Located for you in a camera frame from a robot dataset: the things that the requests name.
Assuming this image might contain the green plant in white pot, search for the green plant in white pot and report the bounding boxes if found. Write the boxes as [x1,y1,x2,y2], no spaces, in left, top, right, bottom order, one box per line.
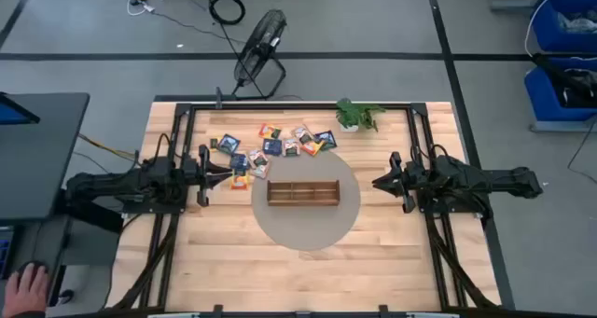
[335,97,387,133]

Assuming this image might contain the coiled black cable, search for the coiled black cable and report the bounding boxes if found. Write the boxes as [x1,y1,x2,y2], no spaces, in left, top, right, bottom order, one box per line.
[208,0,247,27]

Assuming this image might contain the person's hand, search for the person's hand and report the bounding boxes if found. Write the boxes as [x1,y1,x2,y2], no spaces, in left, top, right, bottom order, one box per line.
[2,263,51,318]

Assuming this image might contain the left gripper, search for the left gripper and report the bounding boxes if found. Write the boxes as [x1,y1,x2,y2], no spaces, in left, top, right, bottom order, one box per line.
[182,144,233,207]

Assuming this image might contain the black floor fan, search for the black floor fan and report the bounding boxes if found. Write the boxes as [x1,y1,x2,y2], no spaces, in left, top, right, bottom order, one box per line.
[232,8,288,101]

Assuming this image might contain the desk monitor with blue screen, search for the desk monitor with blue screen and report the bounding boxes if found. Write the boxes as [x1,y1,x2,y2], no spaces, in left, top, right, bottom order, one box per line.
[0,92,41,126]

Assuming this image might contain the round grey placemat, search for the round grey placemat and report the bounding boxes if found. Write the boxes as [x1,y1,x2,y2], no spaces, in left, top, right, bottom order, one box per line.
[250,149,362,252]

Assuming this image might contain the blue tea bag packet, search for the blue tea bag packet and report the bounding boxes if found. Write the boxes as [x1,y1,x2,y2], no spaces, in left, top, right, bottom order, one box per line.
[216,133,242,156]
[229,152,250,173]
[313,130,338,152]
[261,137,284,157]

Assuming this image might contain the white and yellow cable bundle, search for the white and yellow cable bundle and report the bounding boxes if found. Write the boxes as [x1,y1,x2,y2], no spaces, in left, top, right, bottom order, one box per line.
[125,0,179,18]

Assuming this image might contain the black keyboard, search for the black keyboard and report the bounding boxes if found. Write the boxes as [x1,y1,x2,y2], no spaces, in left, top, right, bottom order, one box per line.
[0,227,15,281]

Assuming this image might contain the wooden tea organizer box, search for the wooden tea organizer box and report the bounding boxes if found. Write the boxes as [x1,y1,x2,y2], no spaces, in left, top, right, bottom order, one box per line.
[266,179,341,208]

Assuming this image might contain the blue plastic bin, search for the blue plastic bin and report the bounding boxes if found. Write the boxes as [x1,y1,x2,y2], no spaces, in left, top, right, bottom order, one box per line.
[531,0,597,53]
[523,56,597,123]

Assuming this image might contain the black desk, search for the black desk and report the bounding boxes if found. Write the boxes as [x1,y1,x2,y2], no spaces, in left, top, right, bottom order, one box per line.
[0,92,91,222]

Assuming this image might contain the black equipment piece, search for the black equipment piece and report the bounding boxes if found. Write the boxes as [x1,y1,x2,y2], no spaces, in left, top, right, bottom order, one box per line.
[531,51,597,107]

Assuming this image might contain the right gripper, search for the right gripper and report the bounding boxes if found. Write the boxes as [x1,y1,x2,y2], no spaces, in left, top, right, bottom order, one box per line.
[372,151,423,214]

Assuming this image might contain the grey desk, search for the grey desk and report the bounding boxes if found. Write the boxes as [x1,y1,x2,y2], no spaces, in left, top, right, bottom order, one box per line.
[0,214,72,318]

